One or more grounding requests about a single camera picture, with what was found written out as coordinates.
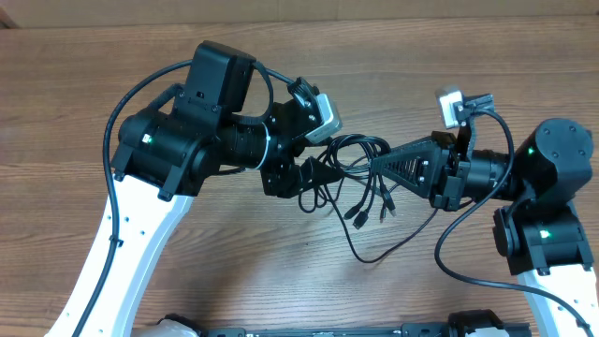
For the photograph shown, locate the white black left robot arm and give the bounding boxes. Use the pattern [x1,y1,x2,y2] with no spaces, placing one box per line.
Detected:
[50,41,342,336]

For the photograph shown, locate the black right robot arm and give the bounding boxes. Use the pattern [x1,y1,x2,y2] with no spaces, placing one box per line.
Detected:
[371,119,598,336]

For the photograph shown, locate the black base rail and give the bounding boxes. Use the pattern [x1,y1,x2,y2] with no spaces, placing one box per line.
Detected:
[116,321,533,337]

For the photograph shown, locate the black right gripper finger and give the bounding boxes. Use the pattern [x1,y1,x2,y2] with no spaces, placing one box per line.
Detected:
[390,136,438,154]
[371,152,434,198]

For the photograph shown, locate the thin black cable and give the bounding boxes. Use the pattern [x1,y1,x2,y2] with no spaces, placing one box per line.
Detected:
[322,177,441,265]

